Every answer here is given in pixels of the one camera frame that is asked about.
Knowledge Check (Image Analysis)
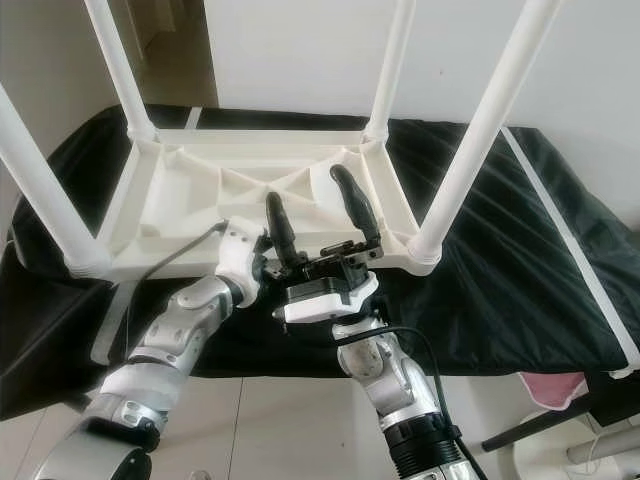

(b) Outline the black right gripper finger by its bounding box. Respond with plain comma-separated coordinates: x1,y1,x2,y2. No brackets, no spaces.
265,189,302,270
329,162,384,247

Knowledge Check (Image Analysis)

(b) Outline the white plastic table top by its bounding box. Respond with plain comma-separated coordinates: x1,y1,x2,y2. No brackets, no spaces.
65,128,447,280

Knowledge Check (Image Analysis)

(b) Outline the white plastic table leg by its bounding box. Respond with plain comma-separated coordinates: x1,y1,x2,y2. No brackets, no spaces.
0,85,114,280
408,0,564,277
363,0,420,144
82,0,160,145

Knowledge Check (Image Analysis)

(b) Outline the black metal table leg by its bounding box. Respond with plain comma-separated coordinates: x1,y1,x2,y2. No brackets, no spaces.
480,385,640,454

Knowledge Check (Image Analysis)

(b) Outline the white round floor base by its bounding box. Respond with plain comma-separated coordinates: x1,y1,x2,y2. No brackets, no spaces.
515,420,640,480

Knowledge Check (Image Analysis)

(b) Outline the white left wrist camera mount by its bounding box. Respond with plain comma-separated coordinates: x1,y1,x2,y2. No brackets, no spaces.
218,215,272,307

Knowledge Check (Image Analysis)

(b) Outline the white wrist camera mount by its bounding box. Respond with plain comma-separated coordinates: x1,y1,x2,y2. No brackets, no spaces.
218,215,272,307
280,275,382,327

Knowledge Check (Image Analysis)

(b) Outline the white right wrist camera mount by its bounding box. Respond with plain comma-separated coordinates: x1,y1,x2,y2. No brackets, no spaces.
280,275,382,327

